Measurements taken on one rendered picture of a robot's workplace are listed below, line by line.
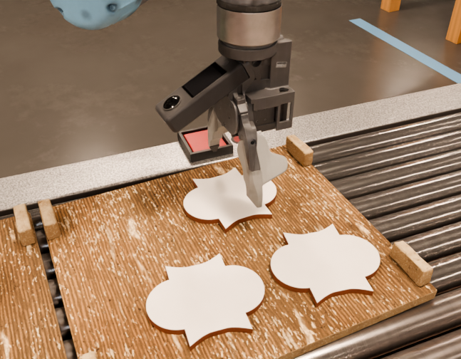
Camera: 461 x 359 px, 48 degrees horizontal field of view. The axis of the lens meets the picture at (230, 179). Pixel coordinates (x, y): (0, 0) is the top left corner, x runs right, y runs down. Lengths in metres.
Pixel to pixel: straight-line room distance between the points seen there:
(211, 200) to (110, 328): 0.24
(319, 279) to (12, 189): 0.49
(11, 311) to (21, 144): 2.13
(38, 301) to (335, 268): 0.35
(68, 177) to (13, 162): 1.77
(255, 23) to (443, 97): 0.61
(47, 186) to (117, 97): 2.20
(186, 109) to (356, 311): 0.31
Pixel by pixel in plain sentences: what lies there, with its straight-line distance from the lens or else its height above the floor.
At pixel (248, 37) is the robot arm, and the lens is 0.60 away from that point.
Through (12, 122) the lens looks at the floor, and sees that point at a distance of 2.95.
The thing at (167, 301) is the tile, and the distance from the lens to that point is 0.62.
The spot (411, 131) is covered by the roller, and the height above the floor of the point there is 0.92.
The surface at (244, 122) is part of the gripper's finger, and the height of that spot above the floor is 1.09.
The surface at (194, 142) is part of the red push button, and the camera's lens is 0.89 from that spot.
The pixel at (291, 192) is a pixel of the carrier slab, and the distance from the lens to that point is 0.77.
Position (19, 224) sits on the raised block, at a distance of 0.73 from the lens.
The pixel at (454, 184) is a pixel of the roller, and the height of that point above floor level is 0.91.
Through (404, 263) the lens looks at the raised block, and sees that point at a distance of 0.68.
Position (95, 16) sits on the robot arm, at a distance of 0.50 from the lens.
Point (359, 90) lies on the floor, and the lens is 3.13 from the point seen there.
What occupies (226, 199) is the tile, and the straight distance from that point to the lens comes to 0.74.
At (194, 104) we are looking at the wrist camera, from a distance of 0.62.
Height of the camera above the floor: 1.42
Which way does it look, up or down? 38 degrees down
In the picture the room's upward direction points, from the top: straight up
